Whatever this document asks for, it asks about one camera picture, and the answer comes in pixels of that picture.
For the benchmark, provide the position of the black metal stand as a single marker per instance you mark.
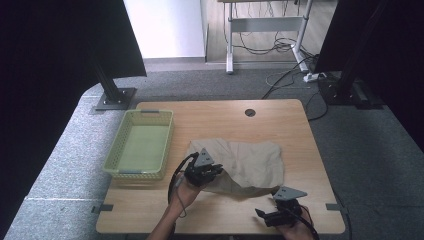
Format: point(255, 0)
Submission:
point(346, 83)
point(113, 96)

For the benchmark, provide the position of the round dark table grommet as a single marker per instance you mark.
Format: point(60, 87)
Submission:
point(250, 112)

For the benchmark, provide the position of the person's left hand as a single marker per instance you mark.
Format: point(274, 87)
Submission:
point(186, 196)

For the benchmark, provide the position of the person's right hand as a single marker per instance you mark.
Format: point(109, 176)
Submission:
point(296, 231)

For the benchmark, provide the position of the green plastic basket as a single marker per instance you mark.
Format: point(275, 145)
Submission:
point(143, 148)

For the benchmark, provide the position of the white power strip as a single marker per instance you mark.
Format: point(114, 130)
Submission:
point(311, 77)

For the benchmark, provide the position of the white desk frame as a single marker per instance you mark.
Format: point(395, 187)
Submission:
point(266, 24)

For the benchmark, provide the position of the beige short-sleeved shirt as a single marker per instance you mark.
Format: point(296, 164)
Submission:
point(253, 163)

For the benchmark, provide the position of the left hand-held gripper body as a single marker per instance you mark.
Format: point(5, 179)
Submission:
point(200, 173)

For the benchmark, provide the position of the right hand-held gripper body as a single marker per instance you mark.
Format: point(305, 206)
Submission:
point(288, 206)

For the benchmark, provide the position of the grey table bracket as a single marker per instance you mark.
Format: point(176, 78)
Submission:
point(103, 208)
point(333, 206)

